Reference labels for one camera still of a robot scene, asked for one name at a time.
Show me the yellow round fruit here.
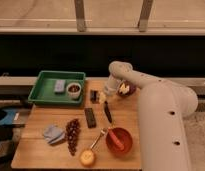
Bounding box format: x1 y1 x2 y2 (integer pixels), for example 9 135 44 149
80 149 96 167

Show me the dark purple plate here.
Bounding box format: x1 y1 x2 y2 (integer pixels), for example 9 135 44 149
117 81 136 97

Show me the pale food piece on plate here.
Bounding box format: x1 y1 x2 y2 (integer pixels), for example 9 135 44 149
118 83 130 95

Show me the blue folded cloth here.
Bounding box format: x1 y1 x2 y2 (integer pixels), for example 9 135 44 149
43 125 65 144

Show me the red bowl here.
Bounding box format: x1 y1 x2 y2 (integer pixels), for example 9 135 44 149
106 127 133 157

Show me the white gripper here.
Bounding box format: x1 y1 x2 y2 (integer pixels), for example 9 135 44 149
99 75 121 104

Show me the white cup with beans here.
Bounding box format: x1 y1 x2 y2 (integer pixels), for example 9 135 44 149
66 82 82 99

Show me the red grape bunch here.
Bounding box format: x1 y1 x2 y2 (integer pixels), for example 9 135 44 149
66 119 80 156

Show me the blue box at left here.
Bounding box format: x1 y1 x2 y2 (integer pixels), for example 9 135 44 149
0 109 19 126

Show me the wooden table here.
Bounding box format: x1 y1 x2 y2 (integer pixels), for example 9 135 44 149
10 78 142 171

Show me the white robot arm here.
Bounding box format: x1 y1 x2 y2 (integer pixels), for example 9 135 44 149
103 61 198 171

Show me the metal spoon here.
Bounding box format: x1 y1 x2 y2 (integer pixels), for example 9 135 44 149
89 128 107 150

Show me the orange carrot in bowl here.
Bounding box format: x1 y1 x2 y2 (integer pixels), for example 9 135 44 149
109 130 125 150

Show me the blue sponge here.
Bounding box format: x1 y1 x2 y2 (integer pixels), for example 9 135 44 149
54 80 65 93

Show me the green plastic tray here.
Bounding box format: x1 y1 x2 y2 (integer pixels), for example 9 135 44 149
28 71 86 106

